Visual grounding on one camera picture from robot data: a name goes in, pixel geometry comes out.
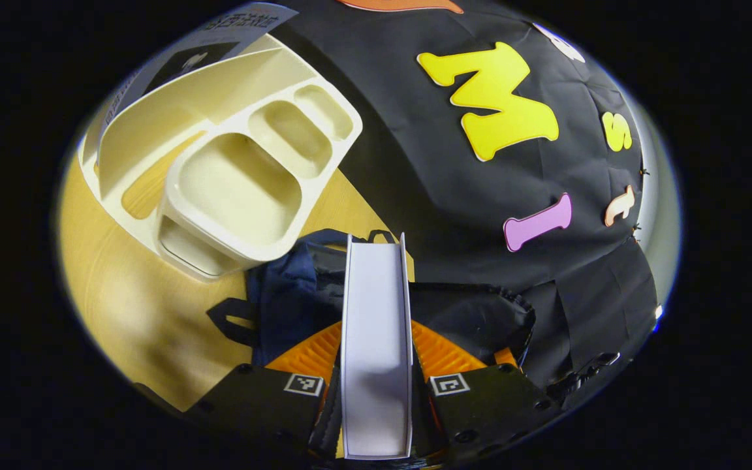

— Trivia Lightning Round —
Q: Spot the white plastic bookshelf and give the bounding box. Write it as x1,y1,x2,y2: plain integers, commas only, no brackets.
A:
78,33,364,283

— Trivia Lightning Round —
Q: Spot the blue schoolbag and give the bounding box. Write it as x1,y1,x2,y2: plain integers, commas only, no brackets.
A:
206,228,537,369

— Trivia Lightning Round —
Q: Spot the white cover book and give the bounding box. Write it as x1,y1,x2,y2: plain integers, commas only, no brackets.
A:
340,232,414,461

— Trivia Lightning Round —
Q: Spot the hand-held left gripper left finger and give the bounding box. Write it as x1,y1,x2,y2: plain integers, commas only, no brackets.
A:
196,320,344,459

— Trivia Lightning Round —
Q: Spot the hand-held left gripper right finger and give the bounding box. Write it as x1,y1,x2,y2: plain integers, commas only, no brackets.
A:
410,319,556,461

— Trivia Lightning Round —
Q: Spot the black backdrop cloth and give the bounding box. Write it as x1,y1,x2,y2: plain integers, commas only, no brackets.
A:
272,0,661,409

